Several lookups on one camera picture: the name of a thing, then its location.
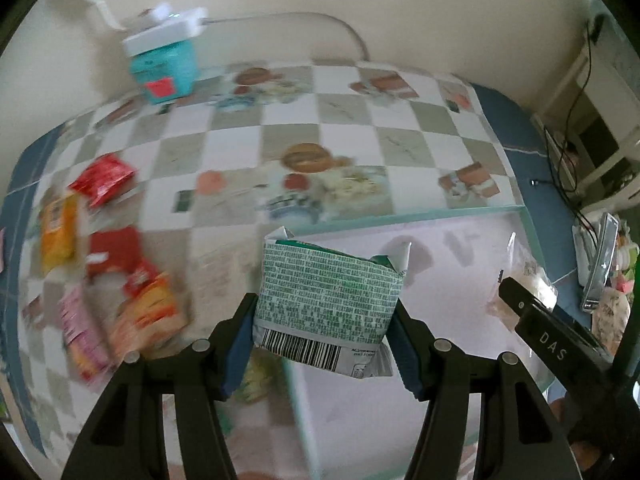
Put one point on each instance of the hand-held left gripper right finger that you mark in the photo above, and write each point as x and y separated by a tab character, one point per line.
406	360

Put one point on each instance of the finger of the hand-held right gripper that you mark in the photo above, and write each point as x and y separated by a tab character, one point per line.
520	297
560	355

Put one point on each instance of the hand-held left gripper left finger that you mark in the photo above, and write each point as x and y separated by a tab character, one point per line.
240	355

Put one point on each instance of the clear bread packet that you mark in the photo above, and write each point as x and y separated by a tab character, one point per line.
530	277

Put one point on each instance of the white tray with teal rim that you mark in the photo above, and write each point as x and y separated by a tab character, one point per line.
450	270

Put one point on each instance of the orange bread packet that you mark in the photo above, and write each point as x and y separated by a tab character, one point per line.
150	317

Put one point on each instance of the green printed snack packet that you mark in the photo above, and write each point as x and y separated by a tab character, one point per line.
325	290

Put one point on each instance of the pink snack packet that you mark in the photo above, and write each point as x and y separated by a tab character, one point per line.
82	340

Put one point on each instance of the beige printed bag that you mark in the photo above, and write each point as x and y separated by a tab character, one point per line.
612	315

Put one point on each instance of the white dish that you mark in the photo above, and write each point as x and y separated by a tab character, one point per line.
582	255

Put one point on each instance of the silver flat device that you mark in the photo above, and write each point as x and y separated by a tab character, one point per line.
602	260

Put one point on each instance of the dark red snack packet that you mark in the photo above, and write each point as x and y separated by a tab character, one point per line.
112	250

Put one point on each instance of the orange snack packet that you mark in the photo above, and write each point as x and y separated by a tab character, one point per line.
59	232

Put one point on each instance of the shiny red snack packet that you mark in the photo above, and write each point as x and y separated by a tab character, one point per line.
102	180

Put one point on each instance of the white shelf unit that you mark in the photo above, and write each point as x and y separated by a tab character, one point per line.
607	90

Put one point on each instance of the teal box with red label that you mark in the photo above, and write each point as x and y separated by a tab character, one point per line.
165	72

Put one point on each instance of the white power strip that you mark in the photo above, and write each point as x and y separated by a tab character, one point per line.
160	30

